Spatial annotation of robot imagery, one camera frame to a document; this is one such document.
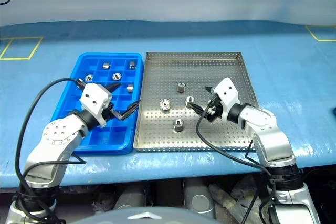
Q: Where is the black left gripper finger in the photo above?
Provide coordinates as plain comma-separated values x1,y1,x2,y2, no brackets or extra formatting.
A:
104,83,122,94
110,99,143,121

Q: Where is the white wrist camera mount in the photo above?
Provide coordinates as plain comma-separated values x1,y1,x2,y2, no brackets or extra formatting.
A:
79,83,113,128
213,77,242,120

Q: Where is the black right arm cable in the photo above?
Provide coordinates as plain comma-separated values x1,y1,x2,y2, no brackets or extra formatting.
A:
195,105,279,224

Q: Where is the metal nut bottom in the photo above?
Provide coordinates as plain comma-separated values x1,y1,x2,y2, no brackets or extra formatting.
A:
172,119,184,132

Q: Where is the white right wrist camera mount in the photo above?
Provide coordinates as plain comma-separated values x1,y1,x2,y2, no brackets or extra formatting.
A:
213,77,242,120

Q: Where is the perforated metal tray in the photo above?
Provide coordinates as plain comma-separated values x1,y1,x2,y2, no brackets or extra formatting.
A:
133,51,260,153

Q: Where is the grey rounded cylinder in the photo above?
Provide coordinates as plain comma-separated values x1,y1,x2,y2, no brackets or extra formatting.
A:
112,186,148,210
183,178,216,219

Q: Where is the grey robot torso cover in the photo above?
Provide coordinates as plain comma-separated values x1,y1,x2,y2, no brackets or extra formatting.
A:
86,204,218,224

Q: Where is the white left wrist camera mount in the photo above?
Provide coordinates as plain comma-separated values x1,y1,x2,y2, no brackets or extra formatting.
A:
79,83,113,128

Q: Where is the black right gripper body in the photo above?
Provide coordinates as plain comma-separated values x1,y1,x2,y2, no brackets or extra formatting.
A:
205,94,224,123

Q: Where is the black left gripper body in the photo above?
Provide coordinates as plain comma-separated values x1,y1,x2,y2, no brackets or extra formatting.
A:
101,101,117,123

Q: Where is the blue compartment tray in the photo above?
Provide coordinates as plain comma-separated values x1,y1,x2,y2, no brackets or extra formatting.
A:
49,52,144,156

